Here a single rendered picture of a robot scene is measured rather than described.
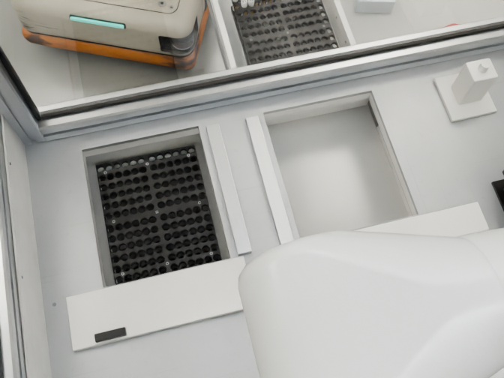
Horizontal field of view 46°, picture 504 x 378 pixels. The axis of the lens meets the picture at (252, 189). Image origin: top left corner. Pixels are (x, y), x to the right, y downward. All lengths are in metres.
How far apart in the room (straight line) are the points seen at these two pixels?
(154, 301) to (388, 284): 0.60
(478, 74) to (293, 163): 0.36
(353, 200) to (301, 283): 0.77
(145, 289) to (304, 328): 0.59
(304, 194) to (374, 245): 0.75
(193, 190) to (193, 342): 0.27
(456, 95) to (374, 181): 0.21
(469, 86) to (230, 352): 0.58
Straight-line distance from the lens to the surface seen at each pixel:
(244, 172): 0.99
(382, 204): 1.13
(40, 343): 0.91
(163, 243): 1.00
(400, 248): 0.37
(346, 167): 1.14
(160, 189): 1.04
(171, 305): 0.91
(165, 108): 1.02
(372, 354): 0.35
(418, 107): 1.10
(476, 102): 1.13
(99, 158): 1.15
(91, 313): 0.93
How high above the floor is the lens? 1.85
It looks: 67 degrees down
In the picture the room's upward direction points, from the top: 4 degrees clockwise
